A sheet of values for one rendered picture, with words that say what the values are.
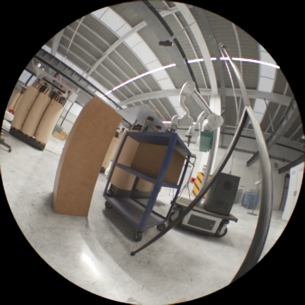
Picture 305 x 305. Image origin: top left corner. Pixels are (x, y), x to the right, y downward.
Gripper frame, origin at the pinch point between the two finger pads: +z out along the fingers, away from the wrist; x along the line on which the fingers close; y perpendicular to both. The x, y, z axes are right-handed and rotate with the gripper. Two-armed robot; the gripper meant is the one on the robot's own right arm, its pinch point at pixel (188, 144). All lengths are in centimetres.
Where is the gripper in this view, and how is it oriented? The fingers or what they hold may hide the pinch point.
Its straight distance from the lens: 191.3
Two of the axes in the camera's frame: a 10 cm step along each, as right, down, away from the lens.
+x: 3.9, 3.1, 8.7
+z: -3.4, 9.2, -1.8
